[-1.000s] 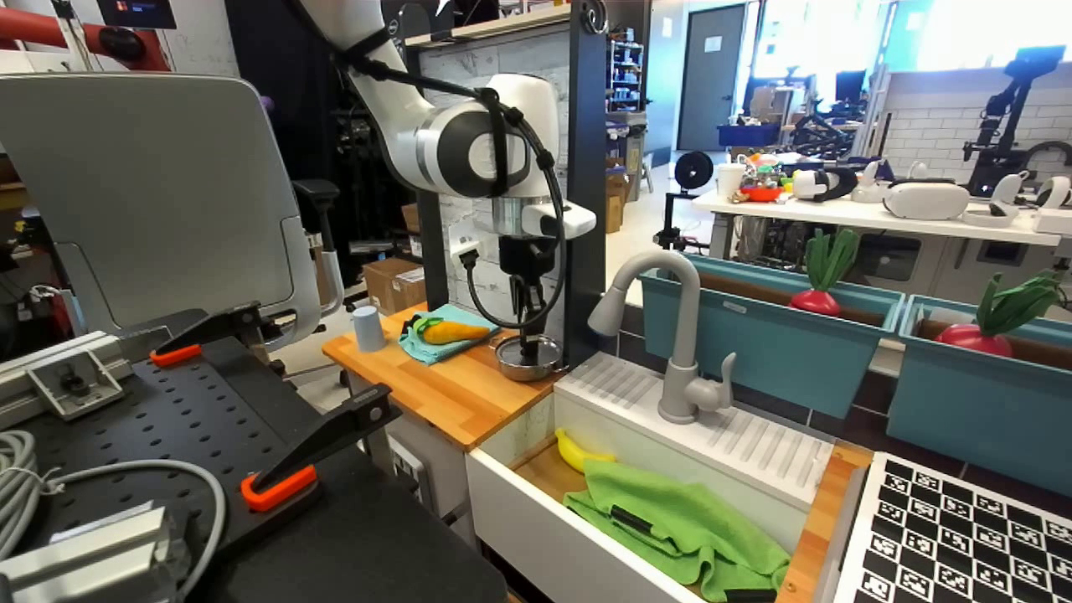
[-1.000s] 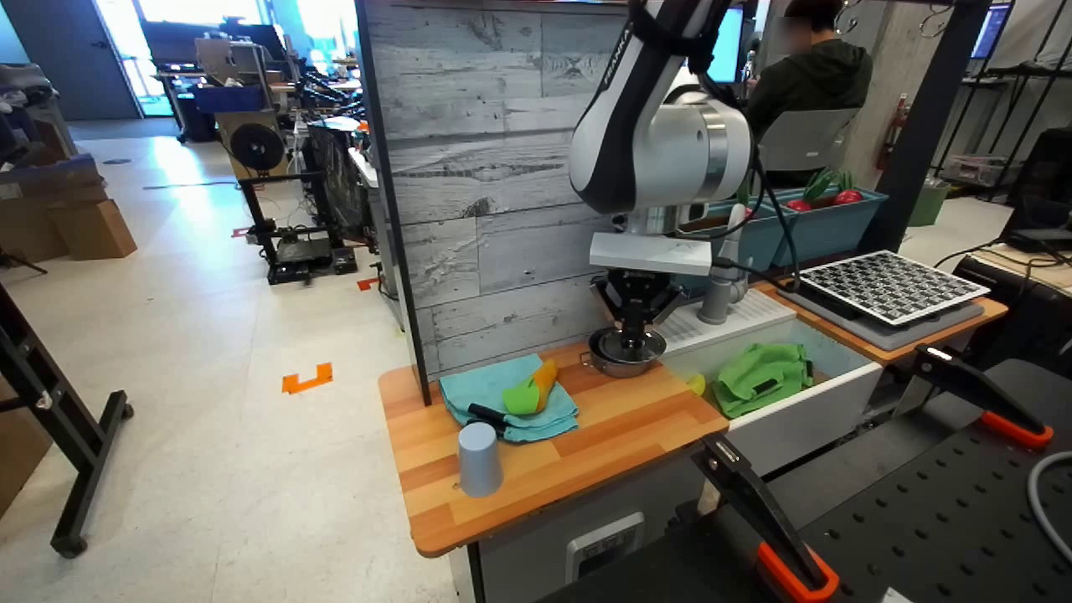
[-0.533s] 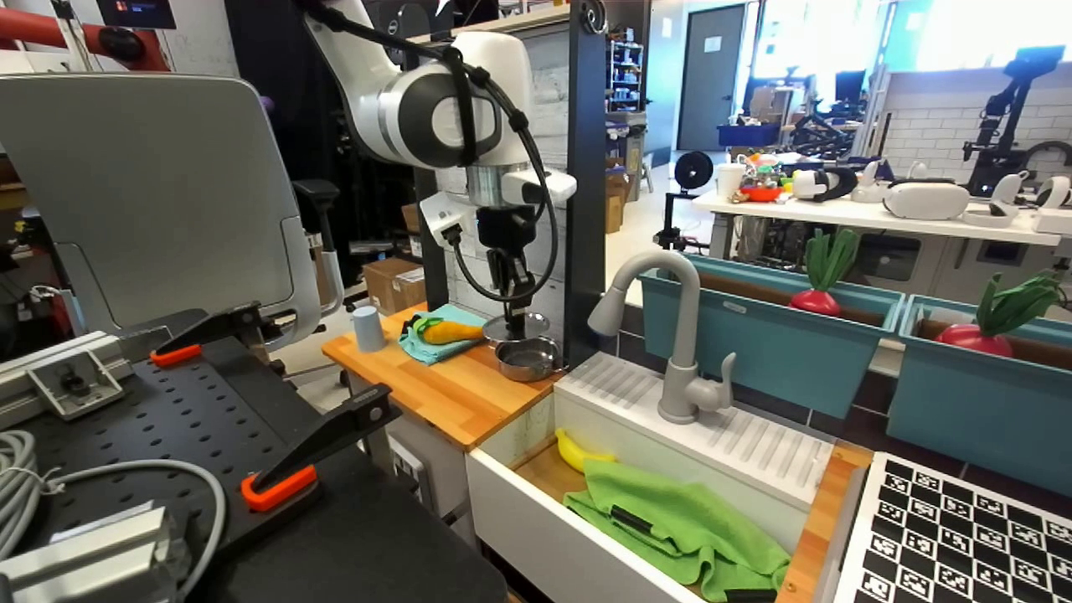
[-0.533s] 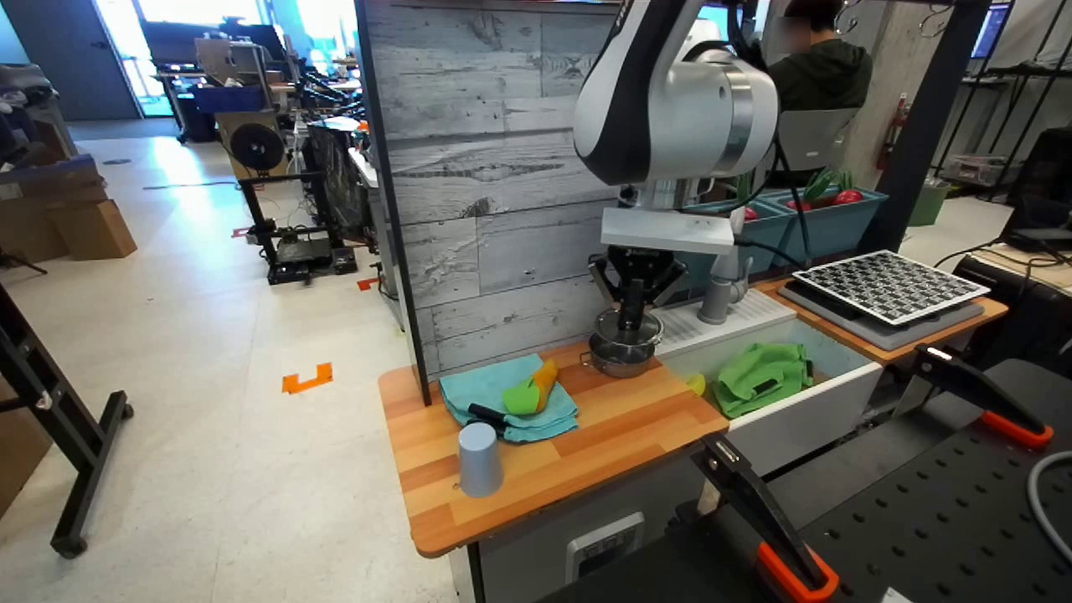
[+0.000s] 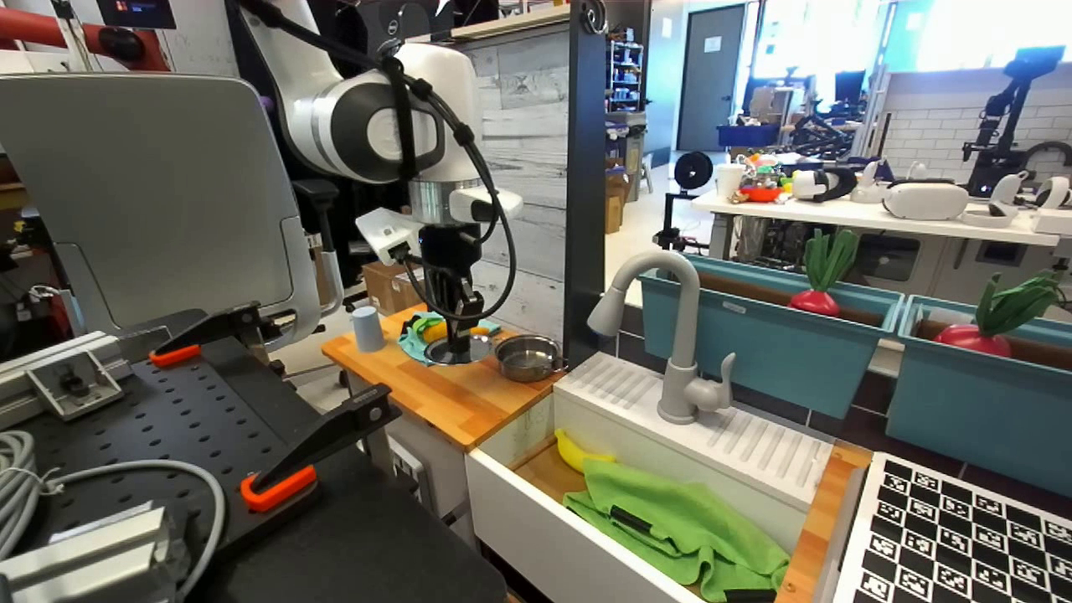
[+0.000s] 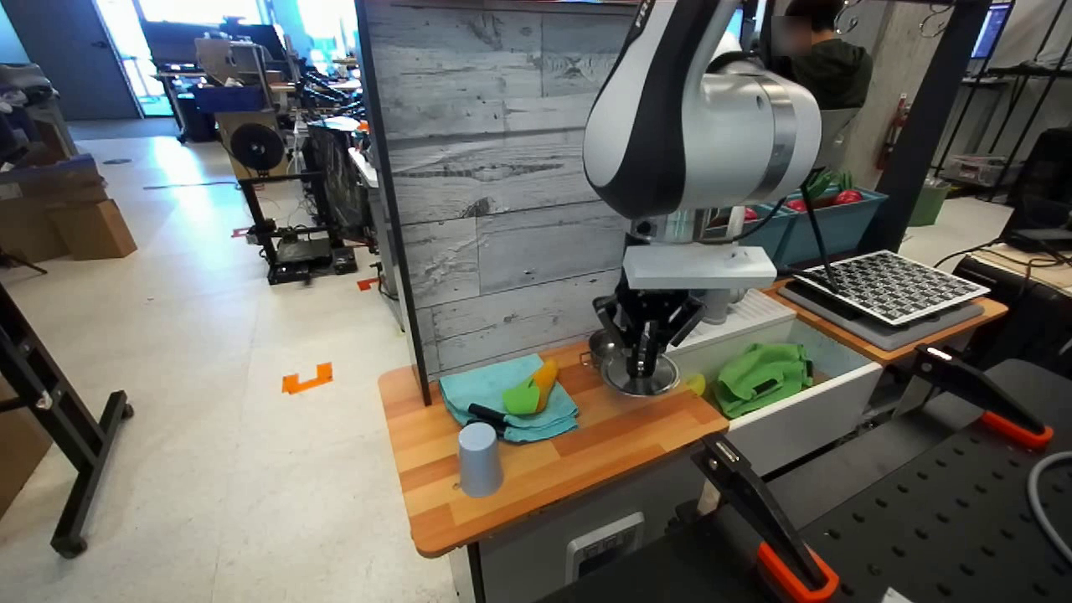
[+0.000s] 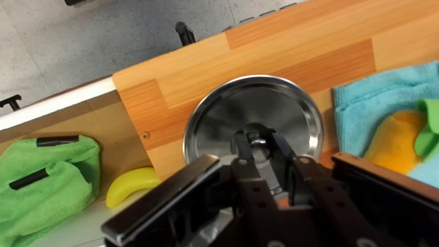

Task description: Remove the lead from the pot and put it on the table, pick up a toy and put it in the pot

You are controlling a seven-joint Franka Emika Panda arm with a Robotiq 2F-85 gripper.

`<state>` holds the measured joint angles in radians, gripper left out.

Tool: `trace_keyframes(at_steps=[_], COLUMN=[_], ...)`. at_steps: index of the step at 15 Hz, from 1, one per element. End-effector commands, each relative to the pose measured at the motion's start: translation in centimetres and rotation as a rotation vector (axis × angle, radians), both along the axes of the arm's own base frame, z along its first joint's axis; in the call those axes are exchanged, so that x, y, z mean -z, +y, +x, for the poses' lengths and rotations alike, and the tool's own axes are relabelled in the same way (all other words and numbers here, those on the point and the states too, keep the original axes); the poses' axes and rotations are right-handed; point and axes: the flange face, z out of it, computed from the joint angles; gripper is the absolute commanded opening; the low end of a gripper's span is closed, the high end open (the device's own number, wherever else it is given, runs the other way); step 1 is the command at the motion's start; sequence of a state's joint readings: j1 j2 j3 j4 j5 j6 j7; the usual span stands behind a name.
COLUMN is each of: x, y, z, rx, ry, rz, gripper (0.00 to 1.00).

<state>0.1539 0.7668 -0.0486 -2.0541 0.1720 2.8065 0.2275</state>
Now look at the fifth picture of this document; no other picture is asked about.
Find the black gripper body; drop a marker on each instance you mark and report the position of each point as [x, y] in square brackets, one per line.
[451, 254]

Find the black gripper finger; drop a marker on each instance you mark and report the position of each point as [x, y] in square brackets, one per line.
[442, 321]
[469, 320]

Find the yellow corn toy green husk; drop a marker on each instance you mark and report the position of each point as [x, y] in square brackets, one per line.
[422, 325]

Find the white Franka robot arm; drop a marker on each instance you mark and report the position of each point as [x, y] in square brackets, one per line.
[347, 120]

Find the small steel pot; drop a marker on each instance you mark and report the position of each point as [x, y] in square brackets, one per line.
[528, 359]

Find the yellow banana toy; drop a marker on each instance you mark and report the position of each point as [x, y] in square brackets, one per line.
[574, 454]

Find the grey toy faucet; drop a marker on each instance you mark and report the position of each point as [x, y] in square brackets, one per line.
[684, 337]

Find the colourful toy pile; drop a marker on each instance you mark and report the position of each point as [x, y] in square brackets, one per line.
[761, 177]

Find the red radish toy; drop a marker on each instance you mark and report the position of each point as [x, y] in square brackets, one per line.
[818, 300]
[971, 337]

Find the cardboard box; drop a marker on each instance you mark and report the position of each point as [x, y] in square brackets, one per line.
[385, 288]

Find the grey plastic cup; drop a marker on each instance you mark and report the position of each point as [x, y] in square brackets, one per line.
[367, 330]

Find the grey wood backsplash panel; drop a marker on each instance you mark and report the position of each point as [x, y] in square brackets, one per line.
[539, 167]

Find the black clamp orange tip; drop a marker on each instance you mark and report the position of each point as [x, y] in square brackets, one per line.
[212, 330]
[322, 437]

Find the white sink basin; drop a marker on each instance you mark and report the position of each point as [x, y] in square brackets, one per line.
[522, 513]

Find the black spool stand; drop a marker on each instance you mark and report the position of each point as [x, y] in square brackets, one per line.
[690, 172]

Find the black perforated board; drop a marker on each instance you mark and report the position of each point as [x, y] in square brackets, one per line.
[167, 413]

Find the green cloth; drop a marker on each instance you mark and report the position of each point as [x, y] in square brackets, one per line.
[682, 530]

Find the teal planter box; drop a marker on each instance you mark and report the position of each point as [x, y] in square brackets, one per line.
[772, 347]
[981, 402]

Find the large grey panel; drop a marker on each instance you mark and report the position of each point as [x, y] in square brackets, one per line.
[145, 188]

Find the white ridged drainboard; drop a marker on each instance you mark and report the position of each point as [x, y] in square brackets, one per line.
[758, 441]

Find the grey door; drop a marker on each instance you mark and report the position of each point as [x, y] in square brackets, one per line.
[710, 77]

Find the aluminium extrusion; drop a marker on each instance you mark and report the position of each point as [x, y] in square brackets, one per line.
[69, 379]
[79, 555]

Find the white background table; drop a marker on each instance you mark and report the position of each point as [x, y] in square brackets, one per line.
[850, 214]

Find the red padded bar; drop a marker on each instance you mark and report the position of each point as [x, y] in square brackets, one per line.
[43, 34]

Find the black white calibration checkerboard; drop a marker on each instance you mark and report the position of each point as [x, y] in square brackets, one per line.
[949, 537]

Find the black background robot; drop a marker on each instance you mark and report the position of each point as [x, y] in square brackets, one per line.
[1000, 112]

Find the white wrist mount plate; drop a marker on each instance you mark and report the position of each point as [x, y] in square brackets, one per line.
[385, 236]

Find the thick black frame post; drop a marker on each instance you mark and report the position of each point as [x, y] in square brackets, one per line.
[585, 188]

